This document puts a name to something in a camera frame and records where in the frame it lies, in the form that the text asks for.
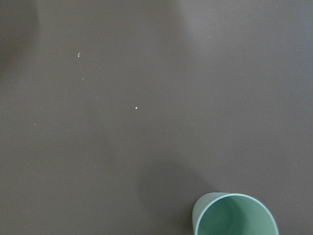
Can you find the green cup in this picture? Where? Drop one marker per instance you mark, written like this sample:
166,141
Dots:
220,213

